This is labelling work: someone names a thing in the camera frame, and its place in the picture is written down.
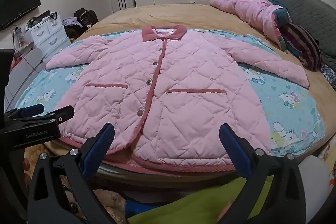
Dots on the cartoon cat printed blanket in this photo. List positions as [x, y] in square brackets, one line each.
[288, 108]

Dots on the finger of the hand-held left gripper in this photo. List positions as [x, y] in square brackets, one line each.
[63, 115]
[32, 109]

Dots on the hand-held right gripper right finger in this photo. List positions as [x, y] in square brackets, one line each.
[236, 153]

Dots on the black bag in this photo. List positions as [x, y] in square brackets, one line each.
[85, 16]

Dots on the beige plush blanket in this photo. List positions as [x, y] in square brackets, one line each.
[110, 203]

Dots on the dark striped cloth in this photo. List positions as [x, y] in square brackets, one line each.
[302, 43]

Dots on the white drawer cabinet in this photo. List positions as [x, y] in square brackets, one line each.
[50, 35]

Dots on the bed with tan sheet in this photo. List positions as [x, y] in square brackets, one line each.
[183, 14]

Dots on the green cloth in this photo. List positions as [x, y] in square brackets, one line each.
[199, 203]

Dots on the blue cloth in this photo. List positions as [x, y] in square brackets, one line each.
[136, 208]

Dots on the black television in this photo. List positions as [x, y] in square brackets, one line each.
[18, 3]

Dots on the pink quilted jacket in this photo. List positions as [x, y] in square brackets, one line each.
[157, 82]

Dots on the purple clothes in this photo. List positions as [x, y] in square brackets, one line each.
[69, 21]

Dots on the pink floral duvet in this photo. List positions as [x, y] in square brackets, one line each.
[252, 11]

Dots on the dark patterned cloth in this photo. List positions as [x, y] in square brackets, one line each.
[329, 77]

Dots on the grey quilted headboard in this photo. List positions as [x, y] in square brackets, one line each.
[309, 11]

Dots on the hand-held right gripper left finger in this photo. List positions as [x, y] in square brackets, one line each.
[98, 150]

